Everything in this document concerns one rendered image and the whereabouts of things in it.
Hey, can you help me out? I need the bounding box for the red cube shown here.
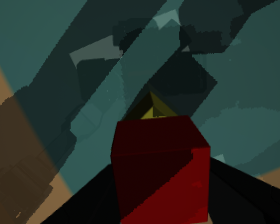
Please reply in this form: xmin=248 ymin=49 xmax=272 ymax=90
xmin=111 ymin=115 xmax=211 ymax=224

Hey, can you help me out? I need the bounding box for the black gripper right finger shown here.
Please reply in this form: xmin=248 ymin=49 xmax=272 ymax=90
xmin=208 ymin=157 xmax=280 ymax=224

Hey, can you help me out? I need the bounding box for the olive yellow cube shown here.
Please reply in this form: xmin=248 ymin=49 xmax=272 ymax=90
xmin=121 ymin=91 xmax=177 ymax=121

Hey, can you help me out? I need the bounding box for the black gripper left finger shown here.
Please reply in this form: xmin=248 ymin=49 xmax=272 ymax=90
xmin=42 ymin=164 xmax=121 ymax=224

